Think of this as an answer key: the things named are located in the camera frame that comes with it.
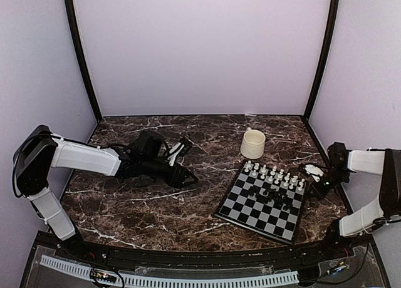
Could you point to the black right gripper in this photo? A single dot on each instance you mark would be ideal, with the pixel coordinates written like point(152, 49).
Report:
point(320, 193)

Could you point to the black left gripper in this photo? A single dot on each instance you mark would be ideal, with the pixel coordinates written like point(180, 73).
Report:
point(180, 178)

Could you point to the black white chessboard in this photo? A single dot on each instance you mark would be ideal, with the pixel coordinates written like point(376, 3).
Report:
point(268, 220)

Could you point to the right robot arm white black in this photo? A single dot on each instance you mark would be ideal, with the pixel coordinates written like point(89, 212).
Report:
point(374, 174)

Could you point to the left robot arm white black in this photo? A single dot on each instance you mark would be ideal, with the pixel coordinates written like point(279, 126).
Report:
point(44, 151)

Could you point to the white chess piece corner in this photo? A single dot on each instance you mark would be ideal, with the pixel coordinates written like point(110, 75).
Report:
point(248, 166)

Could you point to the pile of black chess pieces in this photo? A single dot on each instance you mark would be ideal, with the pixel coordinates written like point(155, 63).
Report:
point(282, 200)

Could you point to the cream ceramic mug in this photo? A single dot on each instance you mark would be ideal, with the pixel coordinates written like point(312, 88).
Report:
point(253, 143)

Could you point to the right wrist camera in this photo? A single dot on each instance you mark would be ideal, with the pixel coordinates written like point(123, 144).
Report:
point(313, 171)

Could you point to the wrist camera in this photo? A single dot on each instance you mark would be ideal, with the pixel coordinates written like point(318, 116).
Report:
point(152, 145)
point(313, 171)

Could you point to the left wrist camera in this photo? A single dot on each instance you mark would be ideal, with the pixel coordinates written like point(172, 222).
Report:
point(152, 145)

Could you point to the white slotted cable duct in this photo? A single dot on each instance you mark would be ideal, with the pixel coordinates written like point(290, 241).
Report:
point(105, 278)

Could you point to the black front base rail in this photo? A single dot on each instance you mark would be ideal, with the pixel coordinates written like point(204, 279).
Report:
point(303, 257)

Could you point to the right black frame post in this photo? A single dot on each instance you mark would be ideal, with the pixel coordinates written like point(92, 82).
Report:
point(323, 58)

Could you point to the black frame post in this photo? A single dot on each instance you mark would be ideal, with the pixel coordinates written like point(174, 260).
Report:
point(323, 58)
point(80, 56)

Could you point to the left black frame post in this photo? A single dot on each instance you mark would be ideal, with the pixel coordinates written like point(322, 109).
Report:
point(80, 56)

